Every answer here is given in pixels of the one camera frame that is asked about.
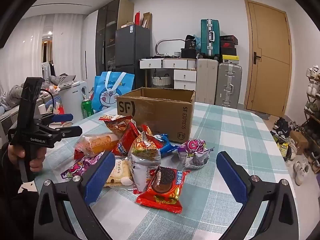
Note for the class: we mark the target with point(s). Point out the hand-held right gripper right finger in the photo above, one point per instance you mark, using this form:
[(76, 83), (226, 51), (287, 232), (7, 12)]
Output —
[(232, 177)]

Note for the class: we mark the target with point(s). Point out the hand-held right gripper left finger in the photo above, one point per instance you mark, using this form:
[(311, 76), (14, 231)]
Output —
[(100, 175)]

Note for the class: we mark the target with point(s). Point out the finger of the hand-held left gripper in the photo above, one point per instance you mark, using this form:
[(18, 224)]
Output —
[(63, 117), (67, 132)]

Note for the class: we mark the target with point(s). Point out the clear white cake packet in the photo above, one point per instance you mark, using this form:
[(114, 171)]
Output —
[(121, 172)]

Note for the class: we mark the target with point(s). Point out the long purple snack packet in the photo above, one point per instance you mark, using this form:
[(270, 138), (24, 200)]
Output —
[(80, 166)]

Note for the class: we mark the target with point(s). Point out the orange bread packet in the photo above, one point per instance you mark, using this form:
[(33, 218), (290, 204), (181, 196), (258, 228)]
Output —
[(97, 143)]

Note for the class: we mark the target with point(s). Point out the red snack packet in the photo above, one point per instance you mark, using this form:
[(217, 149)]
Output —
[(126, 142)]

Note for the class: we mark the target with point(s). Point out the purple pink candy packet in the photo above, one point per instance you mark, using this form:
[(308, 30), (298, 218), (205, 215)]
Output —
[(193, 152)]

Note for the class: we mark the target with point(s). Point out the grey noodle snack bag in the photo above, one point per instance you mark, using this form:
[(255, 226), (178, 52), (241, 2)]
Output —
[(142, 155)]

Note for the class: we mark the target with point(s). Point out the clear noodle snack bag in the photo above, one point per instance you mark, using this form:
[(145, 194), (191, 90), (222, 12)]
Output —
[(116, 125)]

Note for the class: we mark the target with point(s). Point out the red chocolate cookie packet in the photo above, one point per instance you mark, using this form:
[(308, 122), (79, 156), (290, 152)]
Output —
[(162, 190)]

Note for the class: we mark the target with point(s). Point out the blue cookie packet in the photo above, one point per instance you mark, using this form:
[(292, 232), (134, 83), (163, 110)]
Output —
[(166, 146)]

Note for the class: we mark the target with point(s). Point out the brown cardboard box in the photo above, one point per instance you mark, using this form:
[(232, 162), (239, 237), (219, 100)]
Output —
[(155, 115)]

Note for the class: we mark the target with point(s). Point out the person's left forearm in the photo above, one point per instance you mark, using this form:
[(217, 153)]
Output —
[(10, 180)]

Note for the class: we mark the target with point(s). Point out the person's left hand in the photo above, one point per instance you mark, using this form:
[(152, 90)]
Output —
[(37, 163)]

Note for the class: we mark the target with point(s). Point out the pile of grey clothes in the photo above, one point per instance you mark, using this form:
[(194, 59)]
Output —
[(15, 92)]

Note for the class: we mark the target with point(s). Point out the white floor appliance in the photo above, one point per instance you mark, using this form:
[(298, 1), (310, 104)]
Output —
[(72, 97)]

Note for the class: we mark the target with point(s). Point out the green drink can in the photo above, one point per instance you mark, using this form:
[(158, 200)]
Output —
[(87, 108)]

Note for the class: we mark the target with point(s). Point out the blue cartoon tote bag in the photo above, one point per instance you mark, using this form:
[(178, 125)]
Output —
[(105, 95)]

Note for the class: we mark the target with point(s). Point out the green checked tablecloth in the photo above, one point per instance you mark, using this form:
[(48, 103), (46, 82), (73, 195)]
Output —
[(225, 130)]

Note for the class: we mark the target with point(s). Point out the yellow plastic bag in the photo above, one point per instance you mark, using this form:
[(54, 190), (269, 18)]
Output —
[(283, 149)]

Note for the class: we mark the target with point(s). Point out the grey door mat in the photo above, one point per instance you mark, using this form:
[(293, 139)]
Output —
[(263, 116)]

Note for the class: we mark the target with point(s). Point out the pair of white sneakers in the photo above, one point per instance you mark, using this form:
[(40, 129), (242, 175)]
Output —
[(301, 171)]

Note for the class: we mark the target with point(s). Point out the pile of shoes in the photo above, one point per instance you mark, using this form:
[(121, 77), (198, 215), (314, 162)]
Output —
[(282, 127)]

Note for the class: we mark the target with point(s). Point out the white curtain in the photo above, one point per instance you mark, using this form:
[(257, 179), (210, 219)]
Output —
[(65, 45)]

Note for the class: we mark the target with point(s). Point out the small cardboard box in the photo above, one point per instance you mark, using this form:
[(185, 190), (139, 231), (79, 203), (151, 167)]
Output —
[(298, 141)]

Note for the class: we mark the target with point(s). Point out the dark glass cabinet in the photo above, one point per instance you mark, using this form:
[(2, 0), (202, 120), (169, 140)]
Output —
[(107, 37)]

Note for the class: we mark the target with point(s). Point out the silver suitcase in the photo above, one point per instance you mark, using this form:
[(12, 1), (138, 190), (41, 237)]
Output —
[(228, 85)]

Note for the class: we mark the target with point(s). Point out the black refrigerator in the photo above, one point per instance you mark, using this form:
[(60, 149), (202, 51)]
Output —
[(132, 50)]

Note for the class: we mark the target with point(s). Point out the shoe rack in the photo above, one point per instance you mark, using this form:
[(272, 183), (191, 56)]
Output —
[(312, 120)]

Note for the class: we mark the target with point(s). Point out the beige suitcase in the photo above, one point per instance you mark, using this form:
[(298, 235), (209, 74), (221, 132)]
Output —
[(206, 80)]

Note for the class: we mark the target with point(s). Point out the white wicker basket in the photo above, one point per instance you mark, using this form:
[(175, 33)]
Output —
[(162, 81)]

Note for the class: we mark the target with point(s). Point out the flat cardboard parcel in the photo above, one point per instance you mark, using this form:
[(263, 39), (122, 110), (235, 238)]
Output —
[(127, 25)]

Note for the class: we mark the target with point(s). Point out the white desk with drawers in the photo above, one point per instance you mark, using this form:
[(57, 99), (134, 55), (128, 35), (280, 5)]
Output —
[(185, 76)]

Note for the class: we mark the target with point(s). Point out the oval mirror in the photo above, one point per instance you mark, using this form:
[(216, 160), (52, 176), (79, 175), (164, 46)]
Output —
[(157, 46)]

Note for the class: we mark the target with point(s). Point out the yellow shoe box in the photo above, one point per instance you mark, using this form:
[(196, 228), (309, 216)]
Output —
[(230, 59)]

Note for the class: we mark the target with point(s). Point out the tall red box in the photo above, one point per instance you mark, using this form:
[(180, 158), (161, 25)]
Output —
[(137, 18)]

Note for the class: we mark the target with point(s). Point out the upright cardboard piece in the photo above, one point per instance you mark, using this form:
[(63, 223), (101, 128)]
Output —
[(147, 20)]

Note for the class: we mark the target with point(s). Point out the wooden door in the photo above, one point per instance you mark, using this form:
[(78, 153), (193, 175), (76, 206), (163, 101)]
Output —
[(272, 55)]

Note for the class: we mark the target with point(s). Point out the black and red shoe box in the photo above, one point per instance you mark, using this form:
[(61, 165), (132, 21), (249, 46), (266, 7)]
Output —
[(228, 38)]

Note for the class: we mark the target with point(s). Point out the light blue plastic bag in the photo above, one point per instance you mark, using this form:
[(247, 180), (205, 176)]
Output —
[(198, 42)]

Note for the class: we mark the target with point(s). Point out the teal suitcase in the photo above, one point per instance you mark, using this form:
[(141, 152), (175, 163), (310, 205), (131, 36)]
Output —
[(208, 38)]

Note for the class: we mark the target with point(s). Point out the small black labelled box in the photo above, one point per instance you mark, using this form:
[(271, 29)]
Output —
[(190, 42)]

